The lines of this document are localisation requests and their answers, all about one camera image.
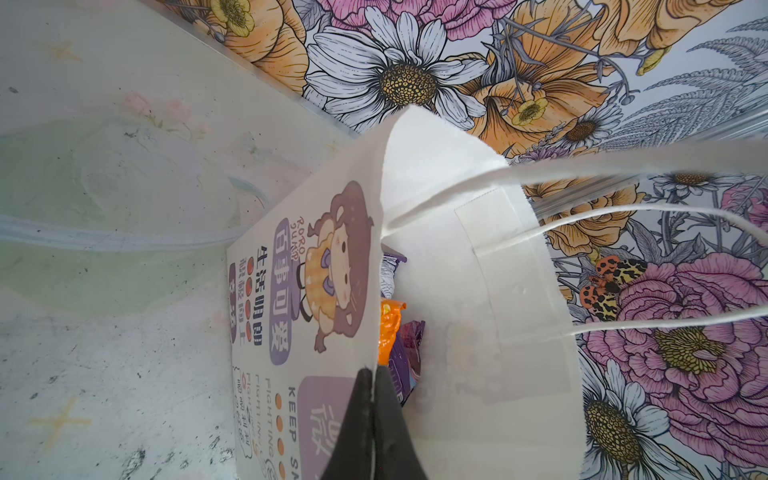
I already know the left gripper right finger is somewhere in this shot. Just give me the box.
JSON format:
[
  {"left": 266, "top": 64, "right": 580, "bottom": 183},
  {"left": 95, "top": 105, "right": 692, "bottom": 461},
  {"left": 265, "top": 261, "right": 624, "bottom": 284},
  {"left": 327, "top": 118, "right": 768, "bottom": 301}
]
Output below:
[{"left": 373, "top": 366, "right": 427, "bottom": 480}]

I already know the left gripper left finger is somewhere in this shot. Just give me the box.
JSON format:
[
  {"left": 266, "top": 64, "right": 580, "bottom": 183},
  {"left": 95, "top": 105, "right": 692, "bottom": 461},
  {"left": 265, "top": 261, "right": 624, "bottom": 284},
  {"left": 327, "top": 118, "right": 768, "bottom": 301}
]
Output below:
[{"left": 321, "top": 368, "right": 374, "bottom": 480}]

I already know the purple snack packet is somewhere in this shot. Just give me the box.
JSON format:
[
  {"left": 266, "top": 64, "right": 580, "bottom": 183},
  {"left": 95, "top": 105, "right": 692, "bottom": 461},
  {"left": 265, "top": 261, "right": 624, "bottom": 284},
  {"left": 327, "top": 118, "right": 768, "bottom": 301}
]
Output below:
[{"left": 380, "top": 253, "right": 426, "bottom": 406}]

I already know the white paper bag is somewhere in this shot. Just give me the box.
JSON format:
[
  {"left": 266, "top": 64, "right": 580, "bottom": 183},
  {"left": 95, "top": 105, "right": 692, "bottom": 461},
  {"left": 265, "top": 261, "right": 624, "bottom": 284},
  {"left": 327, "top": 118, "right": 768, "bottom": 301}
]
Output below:
[{"left": 227, "top": 108, "right": 767, "bottom": 479}]

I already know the clear plastic bowl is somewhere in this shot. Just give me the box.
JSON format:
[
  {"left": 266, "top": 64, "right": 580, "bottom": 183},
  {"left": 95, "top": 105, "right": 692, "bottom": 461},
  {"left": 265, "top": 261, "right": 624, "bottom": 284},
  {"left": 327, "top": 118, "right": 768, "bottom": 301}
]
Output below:
[{"left": 1, "top": 117, "right": 267, "bottom": 314}]

